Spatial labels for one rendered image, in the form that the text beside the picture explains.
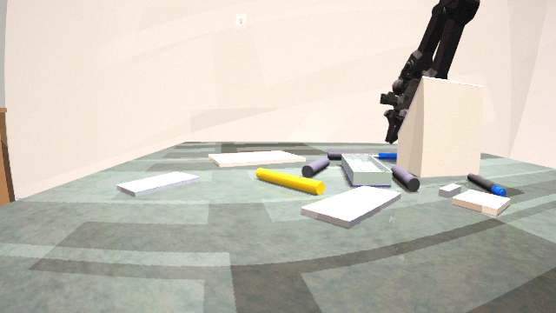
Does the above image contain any blue stylus with white tip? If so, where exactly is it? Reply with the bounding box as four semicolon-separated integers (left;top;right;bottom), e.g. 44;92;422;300
372;153;397;160

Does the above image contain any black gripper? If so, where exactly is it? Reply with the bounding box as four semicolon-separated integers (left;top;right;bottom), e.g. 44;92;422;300
383;92;414;143

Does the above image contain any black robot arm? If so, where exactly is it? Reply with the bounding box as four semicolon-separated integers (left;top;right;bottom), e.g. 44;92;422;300
380;0;480;110

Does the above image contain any grey cylinder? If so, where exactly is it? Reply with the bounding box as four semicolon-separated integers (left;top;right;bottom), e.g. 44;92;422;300
391;165;420;192
301;157;330;178
328;150;372;160

